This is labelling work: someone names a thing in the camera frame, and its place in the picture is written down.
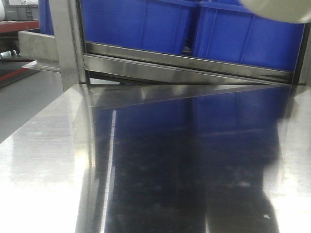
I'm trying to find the blue crate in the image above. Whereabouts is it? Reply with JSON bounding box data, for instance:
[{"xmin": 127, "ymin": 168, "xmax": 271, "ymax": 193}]
[
  {"xmin": 81, "ymin": 0, "xmax": 197, "ymax": 55},
  {"xmin": 193, "ymin": 0, "xmax": 304, "ymax": 72},
  {"xmin": 38, "ymin": 0, "xmax": 54, "ymax": 35}
]

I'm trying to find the blue crate right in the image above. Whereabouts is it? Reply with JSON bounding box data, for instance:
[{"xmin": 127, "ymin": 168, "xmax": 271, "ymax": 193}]
[{"xmin": 193, "ymin": 0, "xmax": 304, "ymax": 72}]

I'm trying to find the blue crate far left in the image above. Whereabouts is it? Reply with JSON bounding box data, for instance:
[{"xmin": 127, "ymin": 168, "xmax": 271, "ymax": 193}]
[{"xmin": 38, "ymin": 0, "xmax": 54, "ymax": 35}]

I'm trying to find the stainless steel shelf frame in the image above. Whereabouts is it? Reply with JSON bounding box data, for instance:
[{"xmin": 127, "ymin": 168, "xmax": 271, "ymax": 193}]
[{"xmin": 19, "ymin": 0, "xmax": 311, "ymax": 89}]

